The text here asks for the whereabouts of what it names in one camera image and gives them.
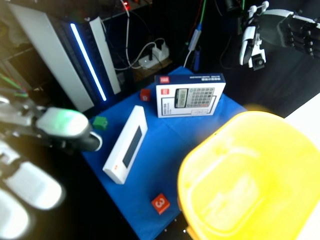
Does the red block with number three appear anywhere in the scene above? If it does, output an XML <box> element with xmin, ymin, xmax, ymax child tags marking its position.
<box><xmin>150</xmin><ymin>193</ymin><xmax>171</xmax><ymax>215</ymax></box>

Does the grey usb adapter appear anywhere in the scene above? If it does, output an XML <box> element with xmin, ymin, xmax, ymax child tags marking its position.
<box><xmin>187</xmin><ymin>23</ymin><xmax>203</xmax><ymax>52</ymax></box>

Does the white tower with blue light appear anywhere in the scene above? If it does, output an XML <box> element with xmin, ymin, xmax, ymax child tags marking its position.
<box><xmin>7</xmin><ymin>2</ymin><xmax>122</xmax><ymax>113</ymax></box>

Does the yellow plastic bin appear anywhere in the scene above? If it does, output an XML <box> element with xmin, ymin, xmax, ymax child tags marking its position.
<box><xmin>176</xmin><ymin>106</ymin><xmax>320</xmax><ymax>240</ymax></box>

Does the blue cloth mat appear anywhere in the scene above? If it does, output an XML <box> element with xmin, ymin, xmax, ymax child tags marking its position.
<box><xmin>81</xmin><ymin>66</ymin><xmax>248</xmax><ymax>240</ymax></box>

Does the white adapter cable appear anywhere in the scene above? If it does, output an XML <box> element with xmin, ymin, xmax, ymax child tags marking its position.
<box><xmin>183</xmin><ymin>49</ymin><xmax>194</xmax><ymax>69</ymax></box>

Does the blue usb plug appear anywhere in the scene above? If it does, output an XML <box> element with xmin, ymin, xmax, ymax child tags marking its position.
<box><xmin>193</xmin><ymin>48</ymin><xmax>201</xmax><ymax>72</ymax></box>

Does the green wire bundle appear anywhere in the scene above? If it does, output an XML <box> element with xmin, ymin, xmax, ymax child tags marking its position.
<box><xmin>0</xmin><ymin>73</ymin><xmax>30</xmax><ymax>98</ymax></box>

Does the green cable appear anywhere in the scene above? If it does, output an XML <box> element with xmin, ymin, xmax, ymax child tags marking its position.
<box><xmin>198</xmin><ymin>0</ymin><xmax>208</xmax><ymax>26</ymax></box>

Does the long white box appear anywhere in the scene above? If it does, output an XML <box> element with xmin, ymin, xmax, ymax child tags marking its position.
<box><xmin>102</xmin><ymin>105</ymin><xmax>149</xmax><ymax>185</ymax></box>

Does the small red block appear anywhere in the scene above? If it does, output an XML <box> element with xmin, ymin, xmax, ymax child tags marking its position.
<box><xmin>139</xmin><ymin>88</ymin><xmax>152</xmax><ymax>102</ymax></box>

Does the grey cable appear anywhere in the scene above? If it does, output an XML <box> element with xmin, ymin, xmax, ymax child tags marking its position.
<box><xmin>134</xmin><ymin>37</ymin><xmax>166</xmax><ymax>66</ymax></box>

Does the white charger plug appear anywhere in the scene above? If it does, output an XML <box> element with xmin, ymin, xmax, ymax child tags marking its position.
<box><xmin>152</xmin><ymin>41</ymin><xmax>171</xmax><ymax>60</ymax></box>

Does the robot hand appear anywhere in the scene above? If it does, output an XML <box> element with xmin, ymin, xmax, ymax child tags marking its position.
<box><xmin>36</xmin><ymin>107</ymin><xmax>103</xmax><ymax>153</ymax></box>
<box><xmin>261</xmin><ymin>9</ymin><xmax>320</xmax><ymax>60</ymax></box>

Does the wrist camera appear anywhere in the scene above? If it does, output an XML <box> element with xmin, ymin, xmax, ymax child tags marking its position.
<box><xmin>251</xmin><ymin>53</ymin><xmax>267</xmax><ymax>72</ymax></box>

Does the black cable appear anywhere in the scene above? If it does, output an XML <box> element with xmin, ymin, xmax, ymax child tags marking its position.
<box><xmin>219</xmin><ymin>37</ymin><xmax>242</xmax><ymax>70</ymax></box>

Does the calculator box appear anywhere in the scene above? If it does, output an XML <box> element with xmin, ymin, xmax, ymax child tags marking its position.
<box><xmin>154</xmin><ymin>74</ymin><xmax>227</xmax><ymax>119</ymax></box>

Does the green block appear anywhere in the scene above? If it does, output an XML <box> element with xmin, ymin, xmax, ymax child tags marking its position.
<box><xmin>92</xmin><ymin>116</ymin><xmax>109</xmax><ymax>131</ymax></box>

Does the brown wooden board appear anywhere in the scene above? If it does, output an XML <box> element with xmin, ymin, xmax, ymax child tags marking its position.
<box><xmin>132</xmin><ymin>58</ymin><xmax>174</xmax><ymax>82</ymax></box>

